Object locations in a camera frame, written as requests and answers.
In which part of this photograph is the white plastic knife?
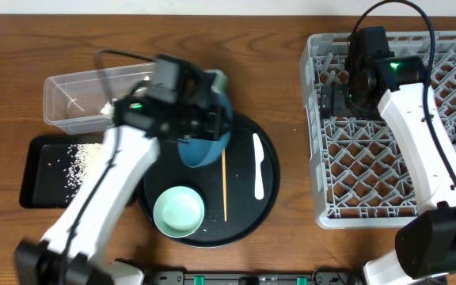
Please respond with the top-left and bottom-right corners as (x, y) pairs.
(253, 133), (264, 200)

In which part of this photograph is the pile of white rice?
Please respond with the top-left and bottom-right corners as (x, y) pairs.
(45, 143), (104, 202)

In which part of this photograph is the black rail with green clips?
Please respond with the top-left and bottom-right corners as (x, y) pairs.
(144, 269), (365, 285)

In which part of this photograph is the blue plate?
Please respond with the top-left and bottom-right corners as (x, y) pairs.
(177, 70), (234, 168)

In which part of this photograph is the round black tray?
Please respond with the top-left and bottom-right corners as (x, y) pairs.
(135, 113), (280, 248)

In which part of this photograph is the wooden chopstick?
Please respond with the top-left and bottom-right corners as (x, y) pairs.
(222, 149), (227, 222)

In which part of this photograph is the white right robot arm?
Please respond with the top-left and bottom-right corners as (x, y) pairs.
(327, 51), (456, 284)

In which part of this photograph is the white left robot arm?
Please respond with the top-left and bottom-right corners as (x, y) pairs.
(14, 81), (231, 284)

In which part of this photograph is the mint green bowl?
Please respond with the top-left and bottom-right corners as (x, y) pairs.
(153, 186), (205, 238)

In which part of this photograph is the clear plastic bin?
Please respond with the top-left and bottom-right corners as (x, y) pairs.
(44, 63), (154, 135)

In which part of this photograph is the white paper napkin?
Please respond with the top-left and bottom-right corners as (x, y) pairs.
(100, 101), (114, 116)

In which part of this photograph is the black rectangular tray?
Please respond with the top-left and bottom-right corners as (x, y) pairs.
(19, 135), (102, 209)

